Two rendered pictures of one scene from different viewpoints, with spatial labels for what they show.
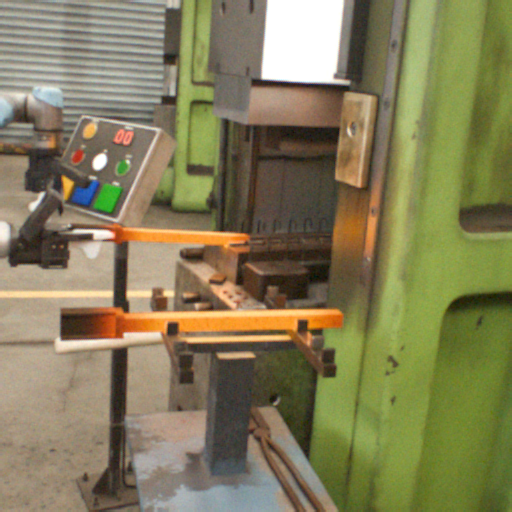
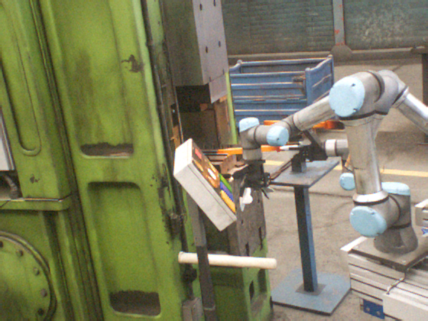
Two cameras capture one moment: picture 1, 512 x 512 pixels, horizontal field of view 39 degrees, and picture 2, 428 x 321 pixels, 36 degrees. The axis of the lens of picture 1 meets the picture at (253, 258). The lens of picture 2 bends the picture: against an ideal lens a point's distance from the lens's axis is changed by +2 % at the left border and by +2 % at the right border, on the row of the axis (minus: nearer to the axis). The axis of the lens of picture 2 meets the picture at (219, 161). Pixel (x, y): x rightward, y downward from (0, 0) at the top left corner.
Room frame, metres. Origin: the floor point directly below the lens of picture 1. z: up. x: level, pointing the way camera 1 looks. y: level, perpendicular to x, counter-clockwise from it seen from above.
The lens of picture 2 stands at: (3.50, 2.30, 1.87)
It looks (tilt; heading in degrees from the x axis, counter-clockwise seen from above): 17 degrees down; 231
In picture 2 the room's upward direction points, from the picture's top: 8 degrees counter-clockwise
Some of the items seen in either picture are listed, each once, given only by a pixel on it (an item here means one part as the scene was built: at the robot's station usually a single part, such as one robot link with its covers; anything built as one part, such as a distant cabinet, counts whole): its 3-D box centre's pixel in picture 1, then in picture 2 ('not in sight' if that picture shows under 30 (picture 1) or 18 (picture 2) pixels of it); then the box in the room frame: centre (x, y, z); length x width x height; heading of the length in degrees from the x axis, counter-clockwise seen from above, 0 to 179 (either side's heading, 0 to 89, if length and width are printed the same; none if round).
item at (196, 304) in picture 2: not in sight; (192, 310); (2.02, 0.13, 0.36); 0.09 x 0.07 x 0.12; 26
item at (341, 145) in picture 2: not in sight; (348, 148); (1.37, 0.58, 1.02); 0.11 x 0.08 x 0.09; 116
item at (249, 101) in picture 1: (313, 102); (177, 89); (1.73, -0.11, 1.32); 0.42 x 0.20 x 0.10; 116
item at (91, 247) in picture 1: (92, 244); not in sight; (1.47, 0.33, 1.01); 0.09 x 0.03 x 0.06; 113
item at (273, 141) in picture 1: (330, 137); (175, 105); (1.73, -0.16, 1.24); 0.30 x 0.07 x 0.06; 116
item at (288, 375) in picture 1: (302, 360); (199, 208); (1.69, -0.14, 0.69); 0.56 x 0.38 x 0.45; 116
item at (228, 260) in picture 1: (298, 251); (189, 162); (1.73, -0.11, 0.96); 0.42 x 0.20 x 0.09; 116
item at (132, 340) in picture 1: (135, 338); (228, 261); (1.91, 0.31, 0.62); 0.44 x 0.05 x 0.05; 116
